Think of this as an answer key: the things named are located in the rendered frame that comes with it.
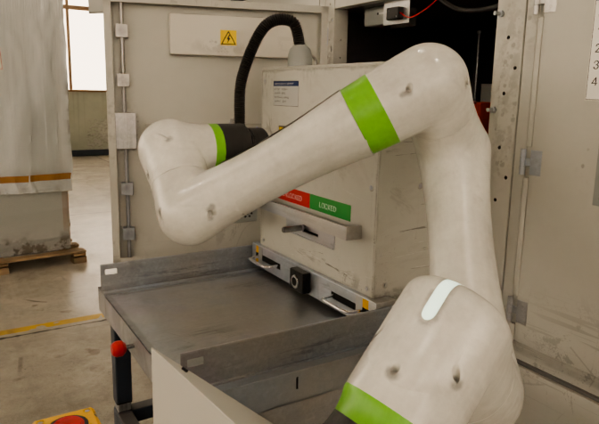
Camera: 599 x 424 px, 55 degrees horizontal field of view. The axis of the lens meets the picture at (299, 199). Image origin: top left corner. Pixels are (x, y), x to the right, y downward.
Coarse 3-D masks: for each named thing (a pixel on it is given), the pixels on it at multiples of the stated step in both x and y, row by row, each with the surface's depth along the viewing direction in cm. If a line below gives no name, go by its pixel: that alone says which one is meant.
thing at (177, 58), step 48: (144, 0) 155; (192, 0) 158; (144, 48) 160; (192, 48) 160; (240, 48) 163; (288, 48) 167; (144, 96) 162; (192, 96) 165; (144, 192) 167; (144, 240) 169; (240, 240) 176
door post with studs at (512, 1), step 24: (504, 0) 117; (504, 24) 117; (504, 48) 117; (504, 72) 118; (504, 96) 118; (504, 120) 118; (504, 144) 119; (504, 168) 119; (504, 192) 120; (504, 216) 120; (504, 240) 121
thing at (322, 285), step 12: (252, 252) 160; (264, 252) 154; (276, 252) 150; (264, 264) 155; (276, 264) 149; (288, 264) 144; (300, 264) 140; (288, 276) 144; (312, 276) 135; (324, 276) 131; (312, 288) 135; (324, 288) 130; (336, 288) 127; (348, 288) 124; (336, 300) 127; (348, 300) 123; (372, 300) 117; (384, 300) 117
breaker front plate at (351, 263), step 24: (264, 72) 149; (288, 72) 139; (312, 72) 130; (336, 72) 122; (360, 72) 115; (264, 96) 150; (312, 96) 131; (264, 120) 151; (288, 120) 141; (360, 168) 118; (312, 192) 134; (336, 192) 126; (360, 192) 118; (264, 216) 155; (360, 216) 119; (264, 240) 156; (288, 240) 145; (312, 240) 135; (336, 240) 127; (360, 240) 120; (312, 264) 136; (336, 264) 128; (360, 264) 120; (360, 288) 121
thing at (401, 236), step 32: (352, 64) 117; (384, 160) 113; (416, 160) 118; (384, 192) 115; (416, 192) 119; (384, 224) 116; (416, 224) 121; (384, 256) 117; (416, 256) 122; (384, 288) 119
